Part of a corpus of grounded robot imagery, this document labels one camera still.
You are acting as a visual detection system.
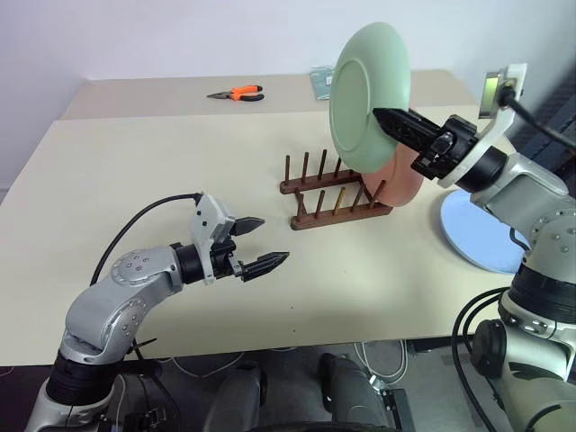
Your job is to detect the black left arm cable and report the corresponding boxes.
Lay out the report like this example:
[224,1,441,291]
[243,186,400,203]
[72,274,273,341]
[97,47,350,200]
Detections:
[88,192,203,288]

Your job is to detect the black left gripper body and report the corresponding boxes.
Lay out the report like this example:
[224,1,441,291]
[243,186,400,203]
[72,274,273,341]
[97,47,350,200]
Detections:
[209,223,248,283]

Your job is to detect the wooden dish rack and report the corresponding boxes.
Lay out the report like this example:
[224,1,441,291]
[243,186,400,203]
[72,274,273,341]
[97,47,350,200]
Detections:
[279,148,392,231]

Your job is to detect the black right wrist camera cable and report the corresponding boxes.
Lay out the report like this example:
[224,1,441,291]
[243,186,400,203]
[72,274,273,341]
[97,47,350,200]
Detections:
[494,78,576,149]

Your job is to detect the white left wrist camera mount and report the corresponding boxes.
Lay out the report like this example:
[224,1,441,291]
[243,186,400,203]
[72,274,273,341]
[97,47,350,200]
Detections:
[188,192,238,286]

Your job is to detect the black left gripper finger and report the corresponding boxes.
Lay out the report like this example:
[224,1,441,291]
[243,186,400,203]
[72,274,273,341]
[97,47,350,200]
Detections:
[233,251,291,284]
[231,216,266,238]

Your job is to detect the teal plastic packet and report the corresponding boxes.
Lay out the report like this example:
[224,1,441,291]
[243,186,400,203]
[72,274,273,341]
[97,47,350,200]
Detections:
[309,65,339,103]

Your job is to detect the pink plate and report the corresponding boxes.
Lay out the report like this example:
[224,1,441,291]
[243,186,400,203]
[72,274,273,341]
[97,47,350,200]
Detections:
[359,142,425,209]

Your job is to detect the black ribbed object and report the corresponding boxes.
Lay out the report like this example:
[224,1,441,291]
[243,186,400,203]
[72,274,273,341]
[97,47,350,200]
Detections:
[517,76,576,176]

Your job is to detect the orange and black pliers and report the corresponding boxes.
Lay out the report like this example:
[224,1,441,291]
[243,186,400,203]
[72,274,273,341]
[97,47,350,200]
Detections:
[206,84,266,104]

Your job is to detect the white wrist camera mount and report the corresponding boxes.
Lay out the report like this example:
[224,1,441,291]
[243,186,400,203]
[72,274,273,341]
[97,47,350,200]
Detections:
[188,192,238,286]
[438,62,528,188]

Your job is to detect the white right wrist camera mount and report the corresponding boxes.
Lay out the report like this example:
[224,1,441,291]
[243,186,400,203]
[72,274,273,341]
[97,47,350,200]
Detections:
[438,62,528,188]

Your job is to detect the dark rounded shape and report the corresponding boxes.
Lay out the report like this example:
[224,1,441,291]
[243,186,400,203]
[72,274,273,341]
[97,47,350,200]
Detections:
[318,352,391,432]
[204,362,266,432]

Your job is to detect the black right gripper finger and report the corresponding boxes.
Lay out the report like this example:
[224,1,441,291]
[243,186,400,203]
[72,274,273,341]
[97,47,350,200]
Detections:
[373,107,441,153]
[407,107,447,135]

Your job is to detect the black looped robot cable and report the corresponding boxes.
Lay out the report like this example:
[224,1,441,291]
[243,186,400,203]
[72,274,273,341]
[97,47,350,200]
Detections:
[452,287,512,432]

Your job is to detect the blue plate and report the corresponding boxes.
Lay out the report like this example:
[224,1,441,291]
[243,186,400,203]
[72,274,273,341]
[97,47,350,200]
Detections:
[439,188,532,275]

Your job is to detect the green plate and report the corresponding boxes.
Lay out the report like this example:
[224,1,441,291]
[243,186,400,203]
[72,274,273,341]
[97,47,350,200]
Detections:
[328,21,413,175]

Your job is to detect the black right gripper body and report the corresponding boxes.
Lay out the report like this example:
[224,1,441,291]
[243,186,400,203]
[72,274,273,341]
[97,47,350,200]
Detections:
[411,114,479,181]

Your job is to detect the white cable under table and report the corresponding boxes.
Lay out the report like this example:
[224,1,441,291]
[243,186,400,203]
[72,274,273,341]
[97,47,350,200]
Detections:
[354,339,409,383]

